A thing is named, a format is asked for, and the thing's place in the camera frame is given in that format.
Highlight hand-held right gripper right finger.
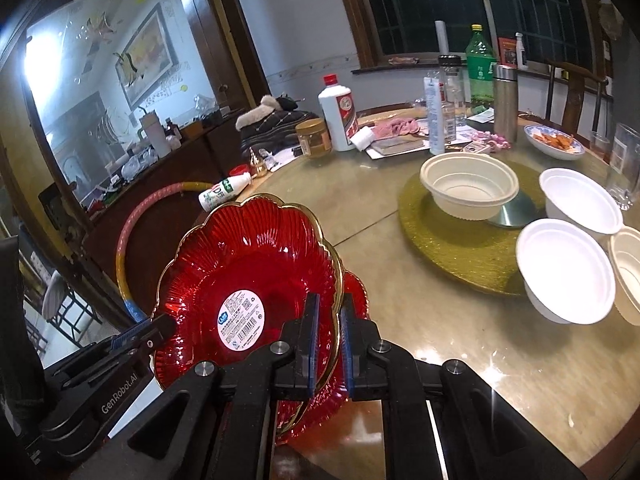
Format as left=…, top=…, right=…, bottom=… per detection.
left=340, top=294, right=588, bottom=480

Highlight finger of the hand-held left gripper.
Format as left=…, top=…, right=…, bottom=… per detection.
left=107, top=313, right=177, bottom=361

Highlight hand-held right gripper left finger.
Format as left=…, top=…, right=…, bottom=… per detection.
left=127, top=293, right=321, bottom=480

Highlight red glass plate white label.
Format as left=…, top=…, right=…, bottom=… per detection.
left=151, top=194, right=346, bottom=433

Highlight cream plastic bowl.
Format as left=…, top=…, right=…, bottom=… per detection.
left=607, top=226, right=640, bottom=327
left=419, top=152, right=521, bottom=221

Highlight pink and yellow hoop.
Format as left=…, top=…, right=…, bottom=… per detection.
left=115, top=180, right=236, bottom=327

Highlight gold round placemat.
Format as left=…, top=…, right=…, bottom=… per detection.
left=397, top=160, right=551, bottom=297

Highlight white milk bottle green label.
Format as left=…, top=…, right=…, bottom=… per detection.
left=198, top=171, right=254, bottom=212

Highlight dark wooden sideboard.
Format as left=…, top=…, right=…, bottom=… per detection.
left=37, top=120, right=251, bottom=328

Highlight peanut butter jar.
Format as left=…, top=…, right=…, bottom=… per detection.
left=295, top=118, right=334, bottom=159

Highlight small white cup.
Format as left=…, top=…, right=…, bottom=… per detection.
left=350, top=126, right=377, bottom=152

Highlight brown book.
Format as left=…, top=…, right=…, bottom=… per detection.
left=366, top=136, right=431, bottom=159

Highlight silver turntable disc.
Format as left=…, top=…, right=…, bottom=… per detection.
left=486, top=191, right=540, bottom=229

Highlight dark jacket with fur collar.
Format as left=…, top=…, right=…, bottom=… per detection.
left=235, top=94, right=322, bottom=162

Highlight white liquor bottle red cap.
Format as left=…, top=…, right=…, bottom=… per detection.
left=318, top=74, right=357, bottom=153

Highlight white foam bowl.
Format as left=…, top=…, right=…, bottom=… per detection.
left=516, top=218, right=617, bottom=325
left=539, top=167, right=625, bottom=241

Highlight white tube package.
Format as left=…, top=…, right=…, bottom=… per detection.
left=423, top=76, right=447, bottom=156

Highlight pink wrapped candies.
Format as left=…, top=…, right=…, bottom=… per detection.
left=469, top=130, right=512, bottom=154

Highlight clear bottle black cap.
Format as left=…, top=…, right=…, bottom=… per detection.
left=438, top=54, right=469, bottom=130

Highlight steel thermos flask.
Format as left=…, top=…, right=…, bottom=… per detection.
left=492, top=64, right=520, bottom=144

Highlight blue rimmed plate with food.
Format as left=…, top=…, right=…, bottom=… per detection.
left=523, top=125, right=586, bottom=161

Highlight green soda bottle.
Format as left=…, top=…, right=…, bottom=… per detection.
left=465, top=24, right=497, bottom=111

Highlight small clear drinking glass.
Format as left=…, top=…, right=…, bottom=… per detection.
left=590, top=131, right=613, bottom=164

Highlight white paper roll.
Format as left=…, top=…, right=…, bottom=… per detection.
left=433, top=20, right=449, bottom=59

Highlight dark wooden chair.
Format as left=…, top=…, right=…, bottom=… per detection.
left=544, top=57, right=617, bottom=134

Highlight tall clear drinking glass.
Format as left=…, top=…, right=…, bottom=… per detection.
left=605, top=122, right=640, bottom=211

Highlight red box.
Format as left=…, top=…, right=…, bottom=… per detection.
left=497, top=37, right=519, bottom=69

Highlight dark wooden framed window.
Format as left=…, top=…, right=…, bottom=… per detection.
left=330, top=0, right=598, bottom=72

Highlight white tumbler with handle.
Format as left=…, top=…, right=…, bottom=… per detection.
left=138, top=112, right=172, bottom=159

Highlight large wall mirror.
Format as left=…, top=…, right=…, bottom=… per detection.
left=20, top=0, right=238, bottom=206

